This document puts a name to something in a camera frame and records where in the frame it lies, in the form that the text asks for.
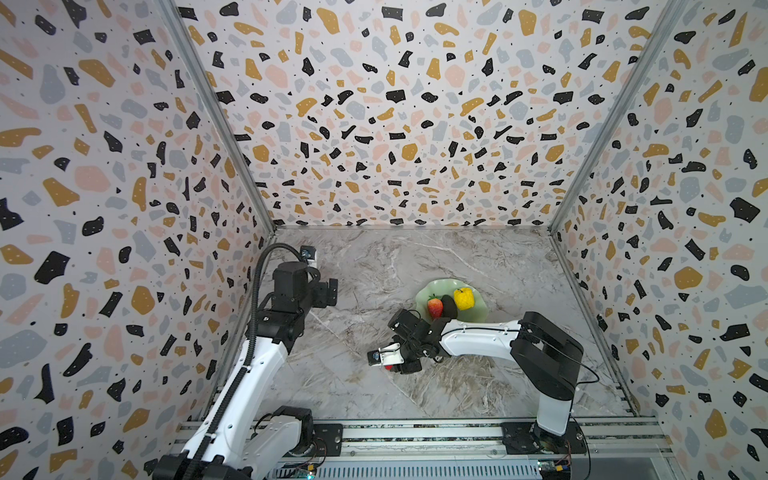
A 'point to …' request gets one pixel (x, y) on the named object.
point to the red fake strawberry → (435, 306)
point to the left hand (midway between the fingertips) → (313, 273)
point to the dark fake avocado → (449, 308)
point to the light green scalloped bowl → (447, 287)
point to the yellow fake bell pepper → (464, 298)
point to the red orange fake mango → (389, 367)
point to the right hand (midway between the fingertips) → (385, 353)
